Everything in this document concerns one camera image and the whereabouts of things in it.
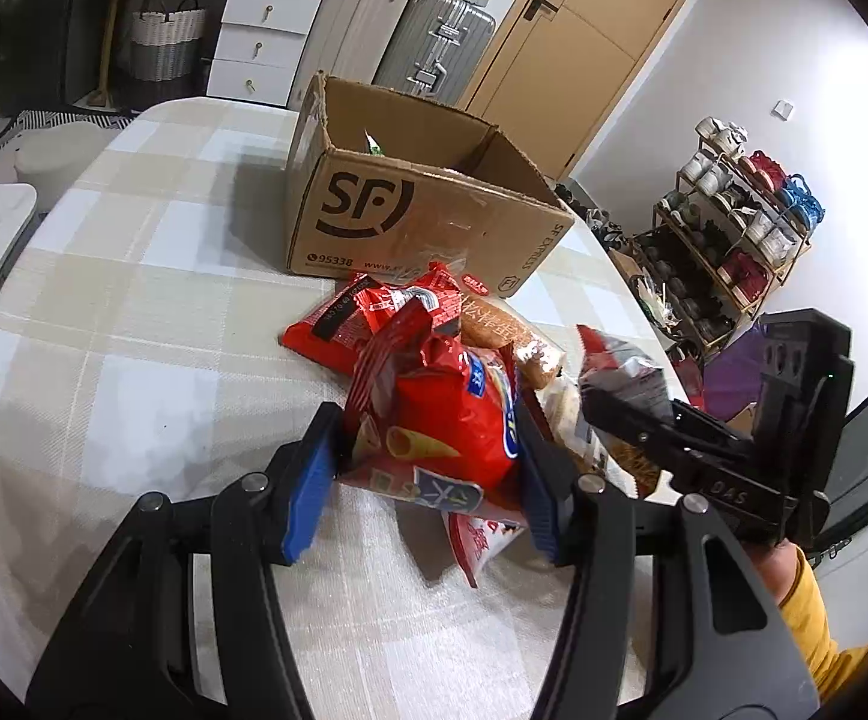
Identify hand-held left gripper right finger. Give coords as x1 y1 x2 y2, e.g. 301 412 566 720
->
513 388 818 720

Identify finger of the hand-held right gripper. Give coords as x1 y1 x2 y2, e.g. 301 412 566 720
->
580 382 761 467
663 456 830 545

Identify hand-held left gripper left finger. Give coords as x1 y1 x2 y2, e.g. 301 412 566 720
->
25 403 343 720

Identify red grey snack packet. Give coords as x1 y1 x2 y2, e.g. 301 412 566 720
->
575 325 675 421

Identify red corn snack bag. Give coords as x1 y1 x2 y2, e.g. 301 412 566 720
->
336 300 536 518

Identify red snack packet black label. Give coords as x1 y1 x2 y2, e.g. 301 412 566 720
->
282 261 495 376

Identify brown cardboard box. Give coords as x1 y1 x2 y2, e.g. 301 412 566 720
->
286 71 576 297

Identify person's right forearm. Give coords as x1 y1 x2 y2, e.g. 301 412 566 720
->
753 540 868 702

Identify clear cracker packet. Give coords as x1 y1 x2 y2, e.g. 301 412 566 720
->
539 382 664 500

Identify purple bag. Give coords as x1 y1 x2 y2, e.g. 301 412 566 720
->
702 322 773 421

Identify white red snack packet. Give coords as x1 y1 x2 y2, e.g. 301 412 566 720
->
441 506 529 590

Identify wooden shoe rack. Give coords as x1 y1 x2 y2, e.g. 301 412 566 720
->
651 116 825 361

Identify small open cardboard box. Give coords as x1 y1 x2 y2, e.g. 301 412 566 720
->
614 247 686 331

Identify rows of assorted shoes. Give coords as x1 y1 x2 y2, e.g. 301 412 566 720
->
655 116 825 346

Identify clear biscuit packet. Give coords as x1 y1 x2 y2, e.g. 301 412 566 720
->
460 300 566 391

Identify pile of dark shoes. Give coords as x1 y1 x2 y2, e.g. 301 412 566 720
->
554 180 634 250

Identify wooden door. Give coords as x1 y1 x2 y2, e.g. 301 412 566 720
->
464 0 713 175

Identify silver suitcase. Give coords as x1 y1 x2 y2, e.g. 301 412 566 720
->
372 0 496 100

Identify white drawer desk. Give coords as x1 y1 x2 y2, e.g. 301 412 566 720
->
96 0 337 107

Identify woven laundry basket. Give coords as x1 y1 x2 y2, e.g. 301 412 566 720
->
130 6 208 83

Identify beige suitcase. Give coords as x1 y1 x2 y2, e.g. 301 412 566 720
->
305 0 416 87

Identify dark grey fridge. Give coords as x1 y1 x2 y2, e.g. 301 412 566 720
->
0 0 116 115

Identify wooden handled tool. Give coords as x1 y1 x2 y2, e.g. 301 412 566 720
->
89 0 121 110

